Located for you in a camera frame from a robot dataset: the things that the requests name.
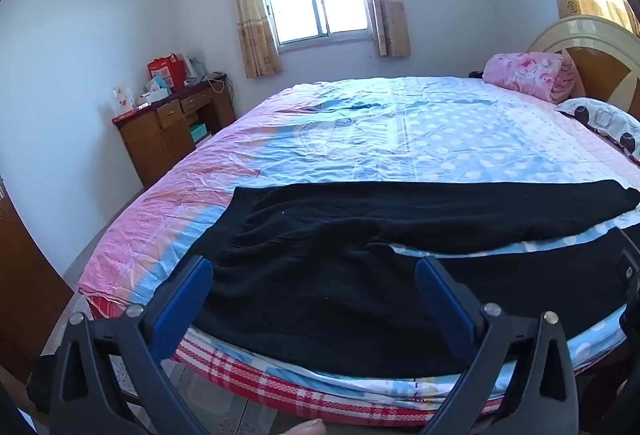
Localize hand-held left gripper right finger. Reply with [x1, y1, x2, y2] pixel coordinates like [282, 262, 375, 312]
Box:
[415, 256, 581, 435]

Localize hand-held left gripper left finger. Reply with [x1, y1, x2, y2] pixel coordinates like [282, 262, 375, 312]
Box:
[50, 255, 216, 435]

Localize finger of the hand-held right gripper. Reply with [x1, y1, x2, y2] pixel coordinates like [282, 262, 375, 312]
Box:
[613, 227, 640, 332]

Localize black pants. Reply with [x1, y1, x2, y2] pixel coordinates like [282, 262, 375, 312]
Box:
[187, 180, 640, 378]

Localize person's left hand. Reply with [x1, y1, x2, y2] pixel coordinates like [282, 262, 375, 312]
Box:
[290, 419, 327, 435]

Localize red plaid mattress sheet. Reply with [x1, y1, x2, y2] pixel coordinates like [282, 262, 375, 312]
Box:
[89, 295, 506, 417]

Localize white dotted pillow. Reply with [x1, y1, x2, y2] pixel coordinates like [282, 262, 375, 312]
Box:
[555, 97, 640, 166]

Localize brown wooden desk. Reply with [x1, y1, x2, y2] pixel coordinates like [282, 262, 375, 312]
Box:
[112, 75, 237, 188]

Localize brown wooden wardrobe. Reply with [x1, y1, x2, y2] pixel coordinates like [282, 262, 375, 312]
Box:
[0, 175, 76, 386]

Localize pink and blue bedsheet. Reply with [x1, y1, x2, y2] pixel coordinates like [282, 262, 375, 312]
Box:
[77, 76, 640, 411]

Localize cream wooden headboard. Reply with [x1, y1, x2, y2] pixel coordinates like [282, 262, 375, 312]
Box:
[527, 15, 640, 120]

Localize pink floral folded blanket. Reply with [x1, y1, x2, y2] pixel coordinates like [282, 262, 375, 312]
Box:
[482, 51, 583, 104]

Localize blue tissue box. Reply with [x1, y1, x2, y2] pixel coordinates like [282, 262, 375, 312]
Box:
[147, 76, 172, 103]

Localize red gift bag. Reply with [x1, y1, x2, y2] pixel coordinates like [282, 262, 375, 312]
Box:
[147, 53, 187, 90]

